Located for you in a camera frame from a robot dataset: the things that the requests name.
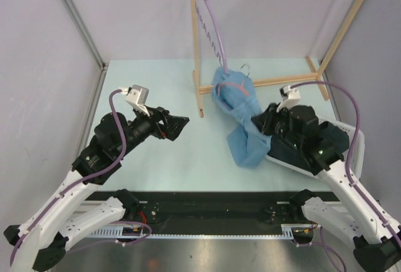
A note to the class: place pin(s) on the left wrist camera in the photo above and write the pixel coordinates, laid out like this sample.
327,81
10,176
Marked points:
136,97

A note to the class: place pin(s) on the purple plastic hanger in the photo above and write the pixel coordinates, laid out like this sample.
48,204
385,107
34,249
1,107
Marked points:
218,47

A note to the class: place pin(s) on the dark navy shorts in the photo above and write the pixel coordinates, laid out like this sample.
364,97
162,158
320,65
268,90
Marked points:
317,153

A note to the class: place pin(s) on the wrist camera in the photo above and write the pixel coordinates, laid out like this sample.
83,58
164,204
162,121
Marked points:
136,97
290,97

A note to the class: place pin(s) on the white plastic laundry basket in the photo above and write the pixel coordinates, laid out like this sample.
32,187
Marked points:
354,153

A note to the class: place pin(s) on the wooden clothes rack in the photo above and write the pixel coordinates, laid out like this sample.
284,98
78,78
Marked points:
310,30

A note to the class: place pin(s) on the white cable duct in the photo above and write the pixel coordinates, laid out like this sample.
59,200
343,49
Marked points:
236,231

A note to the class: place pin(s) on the pink plastic hanger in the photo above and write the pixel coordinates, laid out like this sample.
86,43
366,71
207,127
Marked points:
231,88

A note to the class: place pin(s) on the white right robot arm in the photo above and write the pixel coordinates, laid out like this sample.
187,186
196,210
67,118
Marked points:
370,232

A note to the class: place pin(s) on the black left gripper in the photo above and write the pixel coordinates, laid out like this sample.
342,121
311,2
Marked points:
172,125

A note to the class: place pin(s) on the light blue shorts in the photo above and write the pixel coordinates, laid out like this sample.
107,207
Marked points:
247,144

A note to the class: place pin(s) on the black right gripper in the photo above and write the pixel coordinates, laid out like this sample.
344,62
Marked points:
264,120

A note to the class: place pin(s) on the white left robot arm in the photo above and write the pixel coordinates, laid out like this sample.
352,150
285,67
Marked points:
41,242

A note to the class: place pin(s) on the aluminium frame post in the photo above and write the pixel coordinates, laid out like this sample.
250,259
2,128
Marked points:
83,31

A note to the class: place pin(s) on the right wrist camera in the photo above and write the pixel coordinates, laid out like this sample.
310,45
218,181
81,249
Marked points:
290,97

